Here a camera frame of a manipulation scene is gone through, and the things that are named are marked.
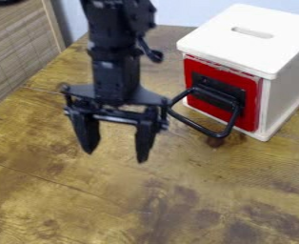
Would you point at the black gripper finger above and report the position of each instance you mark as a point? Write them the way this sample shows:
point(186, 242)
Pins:
point(86, 127)
point(145, 139)

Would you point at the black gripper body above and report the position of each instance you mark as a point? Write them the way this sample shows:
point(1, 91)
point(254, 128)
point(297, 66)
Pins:
point(117, 98)

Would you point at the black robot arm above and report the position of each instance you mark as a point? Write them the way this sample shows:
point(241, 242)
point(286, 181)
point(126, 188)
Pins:
point(119, 23)

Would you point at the red drawer front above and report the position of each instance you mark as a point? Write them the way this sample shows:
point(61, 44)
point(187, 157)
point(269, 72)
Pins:
point(234, 77)

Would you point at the white wooden box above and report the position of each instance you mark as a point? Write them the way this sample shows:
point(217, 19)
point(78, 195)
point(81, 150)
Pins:
point(255, 40)

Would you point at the black metal drawer handle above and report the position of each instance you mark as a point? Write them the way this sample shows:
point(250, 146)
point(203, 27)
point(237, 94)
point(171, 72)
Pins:
point(219, 96)

